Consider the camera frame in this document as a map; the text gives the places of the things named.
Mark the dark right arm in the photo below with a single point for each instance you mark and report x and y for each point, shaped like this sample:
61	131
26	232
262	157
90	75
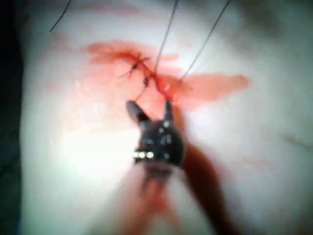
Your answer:
156	200

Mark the right arm needle driver jaw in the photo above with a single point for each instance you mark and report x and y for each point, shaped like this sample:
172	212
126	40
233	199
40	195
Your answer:
168	112
138	113

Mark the black stitching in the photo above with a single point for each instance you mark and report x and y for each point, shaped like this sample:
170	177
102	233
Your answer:
140	61

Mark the right arm needle driver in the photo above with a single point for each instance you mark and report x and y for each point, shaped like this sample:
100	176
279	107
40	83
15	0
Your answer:
161	142

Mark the black thread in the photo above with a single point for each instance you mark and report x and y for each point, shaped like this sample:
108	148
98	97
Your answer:
166	34

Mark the tissue pad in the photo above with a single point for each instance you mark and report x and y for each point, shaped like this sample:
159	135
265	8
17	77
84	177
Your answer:
73	147

